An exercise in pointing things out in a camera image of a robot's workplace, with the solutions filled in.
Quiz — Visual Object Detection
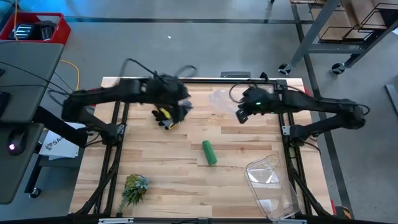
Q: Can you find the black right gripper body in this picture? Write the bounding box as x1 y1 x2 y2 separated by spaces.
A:
238 86 282 114

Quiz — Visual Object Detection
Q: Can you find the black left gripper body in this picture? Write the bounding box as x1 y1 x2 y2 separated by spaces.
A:
146 74 190 110

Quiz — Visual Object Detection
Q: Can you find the clear plastic bag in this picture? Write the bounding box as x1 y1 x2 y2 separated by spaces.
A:
208 88 248 115

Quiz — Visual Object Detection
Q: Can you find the green elastic bandage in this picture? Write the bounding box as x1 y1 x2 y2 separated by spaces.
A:
201 139 218 166

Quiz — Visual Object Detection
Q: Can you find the clear plastic bin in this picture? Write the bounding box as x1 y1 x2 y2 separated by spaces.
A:
244 154 304 222

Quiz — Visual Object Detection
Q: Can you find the black bag with yellow loop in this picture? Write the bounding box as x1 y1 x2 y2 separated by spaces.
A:
151 105 181 131

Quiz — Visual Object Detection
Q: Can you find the artificial succulent plant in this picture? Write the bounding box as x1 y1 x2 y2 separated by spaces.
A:
119 174 150 213

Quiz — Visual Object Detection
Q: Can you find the grey metal cart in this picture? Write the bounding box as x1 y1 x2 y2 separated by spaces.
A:
278 0 398 75

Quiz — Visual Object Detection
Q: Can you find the white printed paper sheet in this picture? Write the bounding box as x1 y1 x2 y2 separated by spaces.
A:
39 121 82 160

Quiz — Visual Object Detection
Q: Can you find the red plastic crate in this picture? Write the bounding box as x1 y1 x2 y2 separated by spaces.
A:
0 12 72 46

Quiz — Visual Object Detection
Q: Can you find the brown cardboard box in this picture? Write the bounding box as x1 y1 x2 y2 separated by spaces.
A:
310 0 388 43

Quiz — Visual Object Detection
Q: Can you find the grey metal bar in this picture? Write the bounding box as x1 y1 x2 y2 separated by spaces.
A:
384 83 398 118

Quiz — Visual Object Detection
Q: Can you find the grey desk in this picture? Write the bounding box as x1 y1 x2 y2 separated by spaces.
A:
0 40 90 205

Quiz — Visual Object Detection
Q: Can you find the black ribbed electronic box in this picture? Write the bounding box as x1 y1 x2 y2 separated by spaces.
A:
9 23 34 40

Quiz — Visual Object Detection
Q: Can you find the black computer mouse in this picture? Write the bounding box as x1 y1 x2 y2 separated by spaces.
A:
6 128 27 156

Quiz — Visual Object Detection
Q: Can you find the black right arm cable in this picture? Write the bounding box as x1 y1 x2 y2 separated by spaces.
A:
228 72 280 104

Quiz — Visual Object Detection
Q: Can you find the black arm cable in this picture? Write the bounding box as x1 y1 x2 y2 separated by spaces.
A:
228 72 280 104
119 57 200 82

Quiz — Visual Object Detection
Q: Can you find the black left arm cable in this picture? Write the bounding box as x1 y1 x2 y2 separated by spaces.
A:
119 57 200 82

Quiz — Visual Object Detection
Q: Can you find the black metal table frame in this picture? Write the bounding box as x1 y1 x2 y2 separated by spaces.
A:
73 70 333 218

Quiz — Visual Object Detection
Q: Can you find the yellow power cable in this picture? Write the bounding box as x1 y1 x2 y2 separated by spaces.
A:
58 59 81 91

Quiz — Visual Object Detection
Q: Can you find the thin yellow cord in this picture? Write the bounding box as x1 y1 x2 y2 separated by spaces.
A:
12 0 19 41

